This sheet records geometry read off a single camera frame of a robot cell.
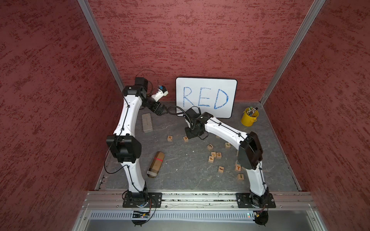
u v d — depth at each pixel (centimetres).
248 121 102
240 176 81
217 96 97
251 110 93
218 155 88
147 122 103
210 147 92
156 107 73
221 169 83
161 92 74
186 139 96
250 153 50
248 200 74
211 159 87
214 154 89
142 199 67
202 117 64
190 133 79
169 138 95
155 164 83
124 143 52
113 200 75
